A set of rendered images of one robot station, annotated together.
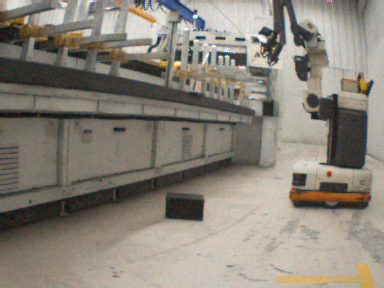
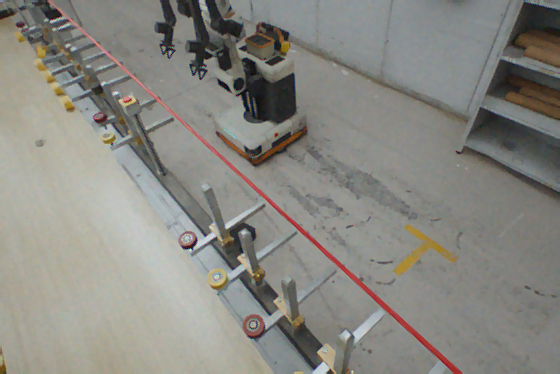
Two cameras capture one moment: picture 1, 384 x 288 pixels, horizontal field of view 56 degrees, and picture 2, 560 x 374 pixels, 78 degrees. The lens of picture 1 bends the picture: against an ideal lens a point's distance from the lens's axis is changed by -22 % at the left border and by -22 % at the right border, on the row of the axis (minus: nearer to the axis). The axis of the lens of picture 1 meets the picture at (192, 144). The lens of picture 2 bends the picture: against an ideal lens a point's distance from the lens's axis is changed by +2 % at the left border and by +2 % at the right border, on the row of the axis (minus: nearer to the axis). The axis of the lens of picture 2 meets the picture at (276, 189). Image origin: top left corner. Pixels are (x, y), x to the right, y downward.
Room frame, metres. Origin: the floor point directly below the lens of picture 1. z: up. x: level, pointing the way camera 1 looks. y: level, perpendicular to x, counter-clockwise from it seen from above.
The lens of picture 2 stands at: (1.19, 0.94, 2.14)
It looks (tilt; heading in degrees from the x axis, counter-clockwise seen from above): 48 degrees down; 309
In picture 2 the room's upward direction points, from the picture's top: 8 degrees counter-clockwise
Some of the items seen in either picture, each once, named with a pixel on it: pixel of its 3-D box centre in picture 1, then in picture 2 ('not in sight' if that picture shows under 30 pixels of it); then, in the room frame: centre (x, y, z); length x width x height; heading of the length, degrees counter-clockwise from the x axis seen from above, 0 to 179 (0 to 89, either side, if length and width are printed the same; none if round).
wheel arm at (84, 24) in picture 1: (45, 32); (341, 351); (1.32, 0.55, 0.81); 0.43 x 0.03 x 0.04; 73
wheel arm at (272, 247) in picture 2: (106, 45); (258, 258); (1.79, 0.40, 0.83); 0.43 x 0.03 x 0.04; 73
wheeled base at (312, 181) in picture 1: (332, 180); (260, 124); (2.94, -1.06, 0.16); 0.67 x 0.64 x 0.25; 74
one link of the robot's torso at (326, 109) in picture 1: (318, 108); (240, 85); (2.92, -0.88, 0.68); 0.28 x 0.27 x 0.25; 164
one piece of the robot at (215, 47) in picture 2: (302, 65); (214, 50); (3.02, -0.78, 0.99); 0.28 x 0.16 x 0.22; 164
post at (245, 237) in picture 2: (95, 34); (253, 265); (1.77, 0.46, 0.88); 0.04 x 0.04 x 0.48; 73
